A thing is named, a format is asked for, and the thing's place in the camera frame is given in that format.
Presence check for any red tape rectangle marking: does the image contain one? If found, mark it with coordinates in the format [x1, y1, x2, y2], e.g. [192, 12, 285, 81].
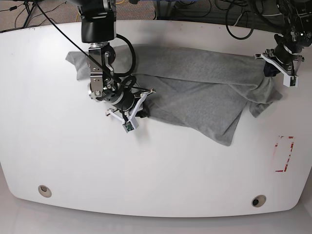
[272, 136, 295, 173]

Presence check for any grey t-shirt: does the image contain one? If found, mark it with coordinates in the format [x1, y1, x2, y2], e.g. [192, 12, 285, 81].
[65, 44, 283, 147]

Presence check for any table cable grommet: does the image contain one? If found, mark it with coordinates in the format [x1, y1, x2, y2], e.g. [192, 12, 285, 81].
[252, 195, 266, 208]
[38, 185, 52, 198]

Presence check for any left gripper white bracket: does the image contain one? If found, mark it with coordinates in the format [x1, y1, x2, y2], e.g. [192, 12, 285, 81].
[254, 49, 304, 87]

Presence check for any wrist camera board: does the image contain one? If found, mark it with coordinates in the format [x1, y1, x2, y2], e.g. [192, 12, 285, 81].
[292, 76, 299, 87]
[122, 121, 134, 133]

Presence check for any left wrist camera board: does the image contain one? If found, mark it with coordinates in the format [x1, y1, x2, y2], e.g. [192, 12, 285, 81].
[292, 76, 299, 87]

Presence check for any black tripod stand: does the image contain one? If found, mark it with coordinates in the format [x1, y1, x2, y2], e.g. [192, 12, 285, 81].
[14, 0, 47, 28]

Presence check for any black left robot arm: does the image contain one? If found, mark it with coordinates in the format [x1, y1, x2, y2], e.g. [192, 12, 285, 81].
[254, 0, 312, 87]

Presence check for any left table cable grommet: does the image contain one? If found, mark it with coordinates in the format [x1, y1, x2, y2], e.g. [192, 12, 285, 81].
[38, 185, 52, 198]

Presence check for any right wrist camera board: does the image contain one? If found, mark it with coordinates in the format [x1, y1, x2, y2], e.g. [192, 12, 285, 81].
[122, 121, 134, 133]

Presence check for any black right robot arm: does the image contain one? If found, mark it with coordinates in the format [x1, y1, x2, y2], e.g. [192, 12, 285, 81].
[77, 0, 154, 132]

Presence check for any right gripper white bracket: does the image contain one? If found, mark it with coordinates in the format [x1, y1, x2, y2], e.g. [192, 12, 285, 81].
[105, 89, 156, 130]

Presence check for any right table cable grommet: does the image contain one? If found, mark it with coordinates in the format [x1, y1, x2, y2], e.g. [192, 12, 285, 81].
[252, 195, 266, 208]

